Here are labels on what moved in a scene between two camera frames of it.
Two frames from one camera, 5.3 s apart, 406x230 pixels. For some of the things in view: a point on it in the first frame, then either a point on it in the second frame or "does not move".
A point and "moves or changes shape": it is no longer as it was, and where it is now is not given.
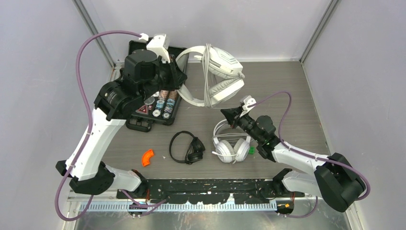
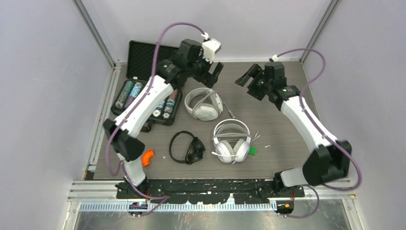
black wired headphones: (195, 152) does not move
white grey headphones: (230, 147) does not move
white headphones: (211, 76) moves or changes shape
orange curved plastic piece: (146, 156) does not move
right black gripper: (232, 115) to (256, 72)
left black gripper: (177, 76) to (208, 78)
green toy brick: (252, 150) does not move
